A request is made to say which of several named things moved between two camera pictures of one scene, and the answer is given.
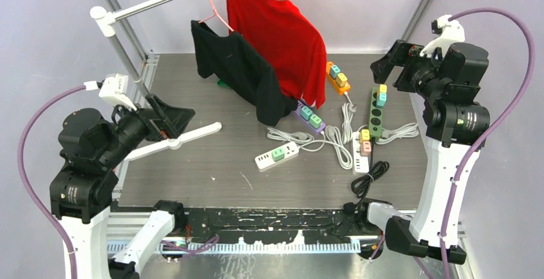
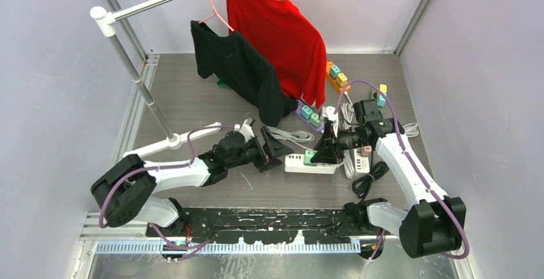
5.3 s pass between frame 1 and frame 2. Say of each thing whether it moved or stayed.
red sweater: stayed
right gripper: moved
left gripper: moved
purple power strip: stayed
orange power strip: stayed
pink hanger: stayed
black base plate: stayed
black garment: stayed
